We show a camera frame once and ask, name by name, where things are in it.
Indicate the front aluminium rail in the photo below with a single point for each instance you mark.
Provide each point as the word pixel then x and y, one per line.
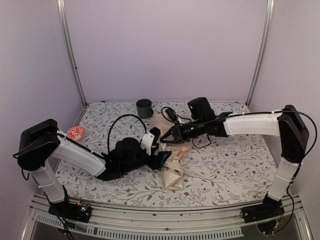
pixel 222 222

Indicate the left aluminium frame post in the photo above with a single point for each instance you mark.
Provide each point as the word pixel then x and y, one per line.
pixel 70 52

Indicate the aluminium frame post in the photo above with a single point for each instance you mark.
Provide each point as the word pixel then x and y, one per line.
pixel 268 18
pixel 70 52

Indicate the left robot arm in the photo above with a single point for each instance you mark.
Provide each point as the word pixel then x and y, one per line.
pixel 44 140

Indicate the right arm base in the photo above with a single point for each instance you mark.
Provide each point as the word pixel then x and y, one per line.
pixel 268 209

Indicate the right aluminium frame post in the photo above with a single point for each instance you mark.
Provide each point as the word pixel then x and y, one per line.
pixel 268 18

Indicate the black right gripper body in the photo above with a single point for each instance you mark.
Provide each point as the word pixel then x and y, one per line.
pixel 198 130

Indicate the peach wrapping paper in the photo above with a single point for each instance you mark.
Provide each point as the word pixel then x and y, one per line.
pixel 159 121

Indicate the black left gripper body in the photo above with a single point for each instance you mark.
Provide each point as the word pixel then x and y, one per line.
pixel 130 166

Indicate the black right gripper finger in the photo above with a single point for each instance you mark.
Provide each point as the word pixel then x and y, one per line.
pixel 172 133
pixel 171 141

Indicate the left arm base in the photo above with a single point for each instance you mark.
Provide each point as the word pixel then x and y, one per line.
pixel 80 211

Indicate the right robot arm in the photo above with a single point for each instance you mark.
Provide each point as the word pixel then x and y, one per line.
pixel 284 131

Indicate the cream ribbon bow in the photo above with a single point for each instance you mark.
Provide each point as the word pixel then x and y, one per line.
pixel 175 168

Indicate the red white patterned bowl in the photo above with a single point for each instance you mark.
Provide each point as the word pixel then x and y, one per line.
pixel 76 133

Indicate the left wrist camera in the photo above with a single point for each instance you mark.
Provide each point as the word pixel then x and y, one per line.
pixel 150 139

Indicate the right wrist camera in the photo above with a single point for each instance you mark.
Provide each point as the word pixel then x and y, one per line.
pixel 201 107

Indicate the floral tablecloth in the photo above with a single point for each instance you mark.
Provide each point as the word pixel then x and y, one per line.
pixel 241 167

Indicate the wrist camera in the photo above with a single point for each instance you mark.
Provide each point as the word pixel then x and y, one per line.
pixel 150 139
pixel 201 107

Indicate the dark grey mug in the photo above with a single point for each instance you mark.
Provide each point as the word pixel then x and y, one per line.
pixel 144 108

